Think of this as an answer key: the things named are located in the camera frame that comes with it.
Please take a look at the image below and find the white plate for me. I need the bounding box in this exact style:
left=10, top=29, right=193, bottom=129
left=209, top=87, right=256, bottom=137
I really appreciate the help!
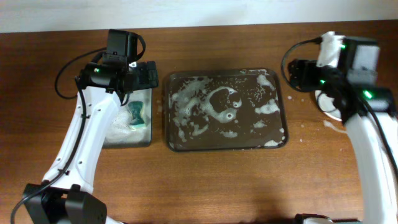
left=315, top=90, right=341, bottom=121

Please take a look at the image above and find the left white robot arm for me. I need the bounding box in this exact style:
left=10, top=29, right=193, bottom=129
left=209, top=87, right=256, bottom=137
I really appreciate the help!
left=22, top=61, right=159, bottom=223

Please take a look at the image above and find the centre black dish tray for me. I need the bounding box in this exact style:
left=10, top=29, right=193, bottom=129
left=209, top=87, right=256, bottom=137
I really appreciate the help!
left=164, top=68, right=289, bottom=152

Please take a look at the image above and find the left black soapy tray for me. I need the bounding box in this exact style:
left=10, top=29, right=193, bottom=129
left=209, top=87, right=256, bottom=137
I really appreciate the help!
left=103, top=73, right=152, bottom=149

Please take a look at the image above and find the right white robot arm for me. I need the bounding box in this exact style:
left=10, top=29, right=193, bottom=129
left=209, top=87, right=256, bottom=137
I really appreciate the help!
left=280, top=31, right=397, bottom=223

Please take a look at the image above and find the green sponge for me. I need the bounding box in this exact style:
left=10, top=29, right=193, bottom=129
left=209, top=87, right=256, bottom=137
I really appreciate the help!
left=128, top=101, right=146, bottom=129

